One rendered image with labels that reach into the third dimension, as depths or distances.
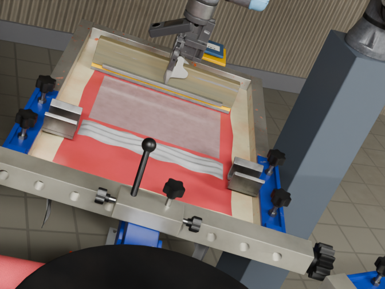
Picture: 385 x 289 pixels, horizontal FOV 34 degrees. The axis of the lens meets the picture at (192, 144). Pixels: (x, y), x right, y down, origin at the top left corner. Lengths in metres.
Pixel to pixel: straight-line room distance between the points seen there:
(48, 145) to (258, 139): 0.56
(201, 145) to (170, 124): 0.10
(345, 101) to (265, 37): 2.39
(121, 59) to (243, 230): 0.70
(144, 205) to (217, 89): 0.69
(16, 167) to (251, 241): 0.47
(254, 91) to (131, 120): 0.46
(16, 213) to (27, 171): 1.50
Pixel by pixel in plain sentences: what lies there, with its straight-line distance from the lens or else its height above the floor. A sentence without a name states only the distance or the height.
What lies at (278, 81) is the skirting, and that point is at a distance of 4.50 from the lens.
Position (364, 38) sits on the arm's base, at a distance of 1.94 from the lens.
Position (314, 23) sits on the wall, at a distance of 4.41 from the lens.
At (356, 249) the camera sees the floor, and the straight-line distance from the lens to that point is 3.34.
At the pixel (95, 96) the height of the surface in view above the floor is 0.95.
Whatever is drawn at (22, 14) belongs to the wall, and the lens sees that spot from 3.91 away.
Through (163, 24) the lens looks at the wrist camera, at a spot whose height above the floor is 1.14.
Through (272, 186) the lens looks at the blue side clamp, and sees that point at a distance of 1.50.
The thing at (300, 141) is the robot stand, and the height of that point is 0.86.
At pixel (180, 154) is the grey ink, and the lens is 1.55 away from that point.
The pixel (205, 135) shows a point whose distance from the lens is 1.68.
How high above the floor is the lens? 1.77
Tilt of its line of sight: 30 degrees down
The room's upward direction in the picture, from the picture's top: 22 degrees clockwise
